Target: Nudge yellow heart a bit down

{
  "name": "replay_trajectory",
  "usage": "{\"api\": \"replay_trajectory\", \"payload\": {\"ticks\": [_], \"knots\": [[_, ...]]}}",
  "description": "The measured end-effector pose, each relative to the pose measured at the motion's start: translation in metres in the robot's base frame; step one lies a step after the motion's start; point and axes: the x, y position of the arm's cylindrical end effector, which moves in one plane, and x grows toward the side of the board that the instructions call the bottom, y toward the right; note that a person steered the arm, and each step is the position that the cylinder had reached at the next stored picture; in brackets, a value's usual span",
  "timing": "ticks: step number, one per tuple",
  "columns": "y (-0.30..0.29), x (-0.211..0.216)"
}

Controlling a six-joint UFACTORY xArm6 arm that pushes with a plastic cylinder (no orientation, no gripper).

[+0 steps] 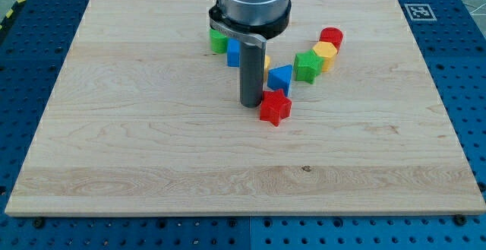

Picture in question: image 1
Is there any black and metal tool flange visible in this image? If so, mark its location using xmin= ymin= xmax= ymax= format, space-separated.
xmin=208 ymin=0 xmax=292 ymax=49

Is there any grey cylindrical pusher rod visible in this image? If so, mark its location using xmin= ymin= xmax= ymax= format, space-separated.
xmin=239 ymin=42 xmax=265 ymax=108

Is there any yellow heart block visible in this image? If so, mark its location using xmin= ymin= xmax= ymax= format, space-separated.
xmin=264 ymin=55 xmax=271 ymax=81

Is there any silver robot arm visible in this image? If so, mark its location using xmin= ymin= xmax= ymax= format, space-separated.
xmin=208 ymin=0 xmax=292 ymax=108

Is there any blue triangle block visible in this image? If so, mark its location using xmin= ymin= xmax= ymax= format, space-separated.
xmin=267 ymin=65 xmax=293 ymax=97

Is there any red star block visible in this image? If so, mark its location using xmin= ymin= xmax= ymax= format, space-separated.
xmin=260 ymin=89 xmax=292 ymax=127

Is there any green star block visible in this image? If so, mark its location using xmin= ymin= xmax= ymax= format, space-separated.
xmin=294 ymin=49 xmax=324 ymax=84

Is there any yellow hexagon block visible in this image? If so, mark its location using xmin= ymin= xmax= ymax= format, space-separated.
xmin=312 ymin=41 xmax=338 ymax=72

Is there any red cylinder block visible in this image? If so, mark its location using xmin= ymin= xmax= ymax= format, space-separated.
xmin=319 ymin=27 xmax=344 ymax=52

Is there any wooden board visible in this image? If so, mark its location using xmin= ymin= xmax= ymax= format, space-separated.
xmin=5 ymin=0 xmax=485 ymax=217

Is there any white fiducial marker tag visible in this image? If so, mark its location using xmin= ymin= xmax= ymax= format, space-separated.
xmin=405 ymin=3 xmax=437 ymax=21

